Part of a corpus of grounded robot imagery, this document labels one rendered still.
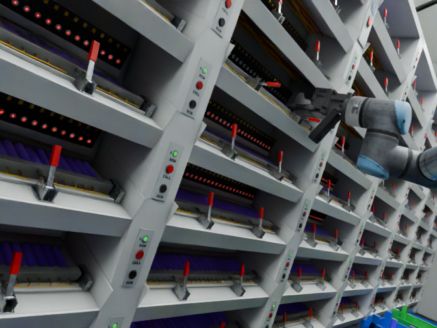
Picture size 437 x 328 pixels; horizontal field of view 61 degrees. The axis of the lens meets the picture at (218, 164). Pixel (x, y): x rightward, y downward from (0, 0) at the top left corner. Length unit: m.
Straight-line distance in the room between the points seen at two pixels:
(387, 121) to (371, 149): 0.09
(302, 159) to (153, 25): 0.81
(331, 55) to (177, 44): 0.82
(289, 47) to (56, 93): 0.67
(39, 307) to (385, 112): 0.94
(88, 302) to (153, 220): 0.20
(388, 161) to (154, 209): 0.65
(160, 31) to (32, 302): 0.54
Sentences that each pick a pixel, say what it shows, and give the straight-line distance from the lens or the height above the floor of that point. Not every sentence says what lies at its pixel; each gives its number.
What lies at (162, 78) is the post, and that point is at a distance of 0.82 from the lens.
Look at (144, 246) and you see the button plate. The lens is 0.81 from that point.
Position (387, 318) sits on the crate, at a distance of 1.55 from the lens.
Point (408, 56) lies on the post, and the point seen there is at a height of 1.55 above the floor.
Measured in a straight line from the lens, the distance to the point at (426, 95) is 2.85.
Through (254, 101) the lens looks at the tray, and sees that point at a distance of 0.98.
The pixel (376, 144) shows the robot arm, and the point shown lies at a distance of 1.11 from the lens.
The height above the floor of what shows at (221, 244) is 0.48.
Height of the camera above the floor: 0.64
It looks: 3 degrees up
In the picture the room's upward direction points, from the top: 19 degrees clockwise
